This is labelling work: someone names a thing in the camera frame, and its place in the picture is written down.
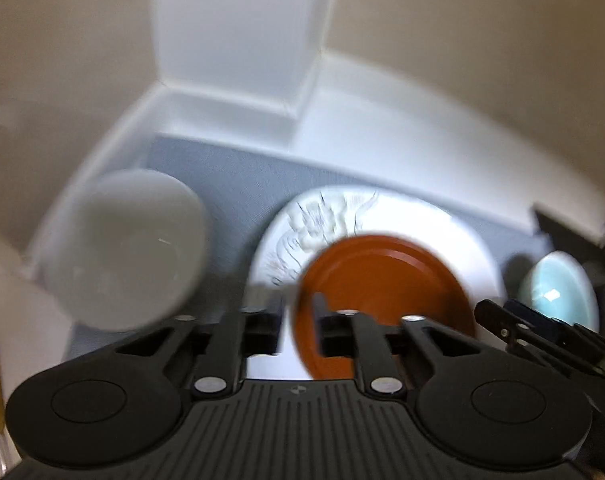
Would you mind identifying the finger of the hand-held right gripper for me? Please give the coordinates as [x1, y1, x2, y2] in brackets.
[474, 299, 605, 377]

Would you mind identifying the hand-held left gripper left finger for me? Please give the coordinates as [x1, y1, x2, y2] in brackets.
[115, 290, 284, 402]

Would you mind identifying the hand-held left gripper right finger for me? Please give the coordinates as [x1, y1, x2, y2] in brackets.
[313, 293, 484, 397]

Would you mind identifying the light blue bowl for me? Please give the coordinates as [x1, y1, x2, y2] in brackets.
[518, 252, 601, 332]

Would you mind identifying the orange brown plate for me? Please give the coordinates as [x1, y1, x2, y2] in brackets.
[290, 233, 479, 382]

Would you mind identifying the white patterned plate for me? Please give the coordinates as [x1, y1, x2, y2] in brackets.
[246, 185, 508, 382]

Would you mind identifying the white bowl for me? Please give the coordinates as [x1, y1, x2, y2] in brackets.
[35, 170, 208, 333]

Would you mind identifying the grey mat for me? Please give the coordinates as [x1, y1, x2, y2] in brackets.
[65, 132, 553, 361]

